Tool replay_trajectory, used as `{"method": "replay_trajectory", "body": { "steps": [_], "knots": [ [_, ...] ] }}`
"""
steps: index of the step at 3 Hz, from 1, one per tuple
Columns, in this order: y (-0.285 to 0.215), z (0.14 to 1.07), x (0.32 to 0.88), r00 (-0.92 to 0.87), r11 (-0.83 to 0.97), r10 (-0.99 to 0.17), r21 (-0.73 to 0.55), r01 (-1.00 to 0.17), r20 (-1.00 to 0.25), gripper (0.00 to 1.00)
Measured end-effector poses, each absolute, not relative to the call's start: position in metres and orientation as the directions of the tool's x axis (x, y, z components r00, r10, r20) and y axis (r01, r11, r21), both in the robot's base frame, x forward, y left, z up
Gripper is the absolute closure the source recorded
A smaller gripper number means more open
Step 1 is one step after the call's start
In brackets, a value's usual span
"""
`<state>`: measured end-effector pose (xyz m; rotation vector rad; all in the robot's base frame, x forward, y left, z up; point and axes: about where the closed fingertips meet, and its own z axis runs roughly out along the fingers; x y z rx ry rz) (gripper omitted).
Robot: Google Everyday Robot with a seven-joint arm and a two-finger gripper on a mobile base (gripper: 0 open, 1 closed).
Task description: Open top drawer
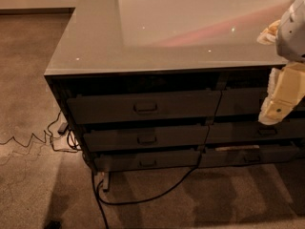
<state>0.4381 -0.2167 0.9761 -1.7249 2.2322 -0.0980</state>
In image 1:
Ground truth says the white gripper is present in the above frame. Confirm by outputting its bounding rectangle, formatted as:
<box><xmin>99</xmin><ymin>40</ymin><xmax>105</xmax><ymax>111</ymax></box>
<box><xmin>256</xmin><ymin>0</ymin><xmax>305</xmax><ymax>125</ymax></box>

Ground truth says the grey drawer cabinet counter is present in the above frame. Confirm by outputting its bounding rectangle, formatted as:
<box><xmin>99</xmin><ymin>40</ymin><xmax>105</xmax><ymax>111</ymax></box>
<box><xmin>45</xmin><ymin>0</ymin><xmax>304</xmax><ymax>171</ymax></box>

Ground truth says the black power adapter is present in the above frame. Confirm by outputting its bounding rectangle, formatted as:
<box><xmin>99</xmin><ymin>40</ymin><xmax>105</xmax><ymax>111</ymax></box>
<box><xmin>57</xmin><ymin>122</ymin><xmax>68</xmax><ymax>135</ymax></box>

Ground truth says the thick black floor cable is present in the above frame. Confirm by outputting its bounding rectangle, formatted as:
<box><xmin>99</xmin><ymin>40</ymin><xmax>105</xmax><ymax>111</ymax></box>
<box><xmin>91</xmin><ymin>157</ymin><xmax>202</xmax><ymax>229</ymax></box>

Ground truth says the thin zigzag floor cable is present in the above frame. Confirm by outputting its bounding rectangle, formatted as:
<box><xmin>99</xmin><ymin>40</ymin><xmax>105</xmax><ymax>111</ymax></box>
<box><xmin>0</xmin><ymin>112</ymin><xmax>80</xmax><ymax>155</ymax></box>

